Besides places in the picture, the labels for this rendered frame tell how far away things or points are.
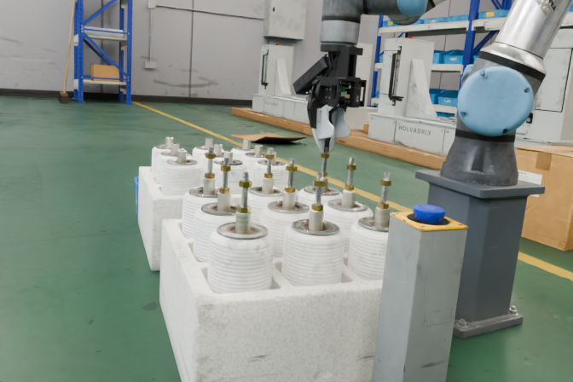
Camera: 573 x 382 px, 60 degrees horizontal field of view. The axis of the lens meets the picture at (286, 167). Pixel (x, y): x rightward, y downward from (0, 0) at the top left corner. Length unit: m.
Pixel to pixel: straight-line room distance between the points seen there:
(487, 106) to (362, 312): 0.40
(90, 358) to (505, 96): 0.81
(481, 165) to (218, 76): 6.63
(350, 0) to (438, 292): 0.56
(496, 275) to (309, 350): 0.48
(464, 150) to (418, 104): 2.52
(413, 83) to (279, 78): 2.08
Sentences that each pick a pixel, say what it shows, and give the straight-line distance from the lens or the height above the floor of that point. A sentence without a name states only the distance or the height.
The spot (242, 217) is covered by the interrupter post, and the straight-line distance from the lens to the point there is 0.73.
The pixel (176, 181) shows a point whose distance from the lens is 1.23.
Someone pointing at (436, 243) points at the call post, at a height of 0.29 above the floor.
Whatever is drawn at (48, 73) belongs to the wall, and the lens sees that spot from 7.07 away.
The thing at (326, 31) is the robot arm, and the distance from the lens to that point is 0.98.
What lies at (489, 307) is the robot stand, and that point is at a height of 0.05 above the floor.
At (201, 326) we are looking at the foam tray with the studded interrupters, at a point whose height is 0.15.
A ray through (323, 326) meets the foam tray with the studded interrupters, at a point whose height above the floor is 0.13.
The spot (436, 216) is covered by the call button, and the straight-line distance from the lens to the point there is 0.65.
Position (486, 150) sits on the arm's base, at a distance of 1.06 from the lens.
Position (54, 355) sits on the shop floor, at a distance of 0.96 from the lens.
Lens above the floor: 0.48
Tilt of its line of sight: 10 degrees down
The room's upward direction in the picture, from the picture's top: 4 degrees clockwise
